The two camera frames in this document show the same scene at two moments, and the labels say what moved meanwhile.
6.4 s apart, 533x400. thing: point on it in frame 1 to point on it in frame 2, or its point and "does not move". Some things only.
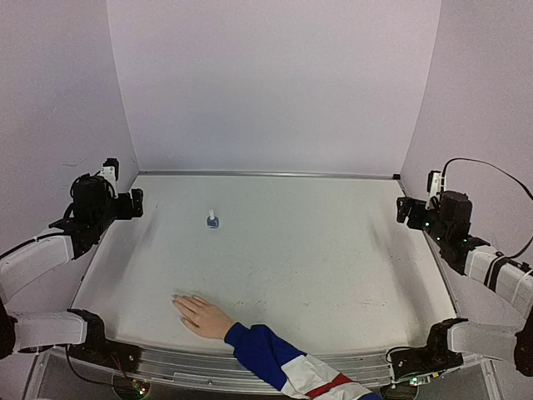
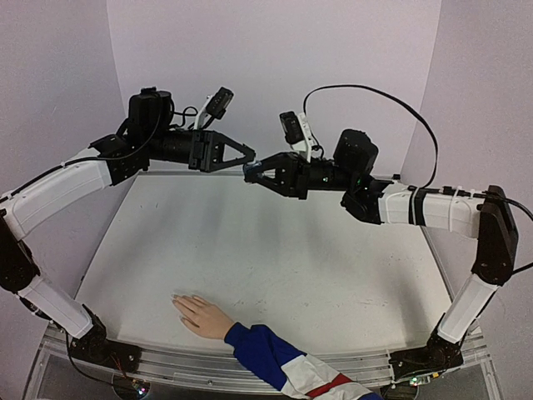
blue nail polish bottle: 212,223 to 251,172
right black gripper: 404,209 to 300,176
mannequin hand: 201,316 does not move
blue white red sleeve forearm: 301,374 does not move
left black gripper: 127,212 to 208,151
